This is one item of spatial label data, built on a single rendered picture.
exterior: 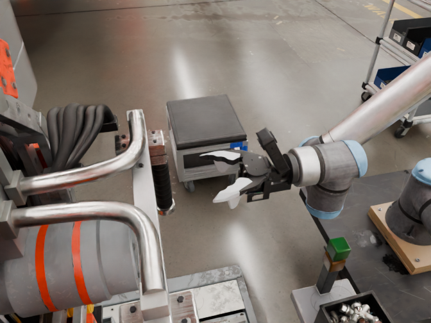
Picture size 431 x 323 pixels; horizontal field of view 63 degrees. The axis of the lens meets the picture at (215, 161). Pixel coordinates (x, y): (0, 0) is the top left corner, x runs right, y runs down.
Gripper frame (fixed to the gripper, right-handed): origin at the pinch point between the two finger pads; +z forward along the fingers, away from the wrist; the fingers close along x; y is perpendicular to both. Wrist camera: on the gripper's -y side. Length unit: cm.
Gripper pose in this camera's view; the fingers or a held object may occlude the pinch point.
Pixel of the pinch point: (205, 175)
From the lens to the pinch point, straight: 75.4
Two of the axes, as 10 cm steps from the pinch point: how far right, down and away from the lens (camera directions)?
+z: -9.7, 1.5, -1.7
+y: 0.0, 7.5, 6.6
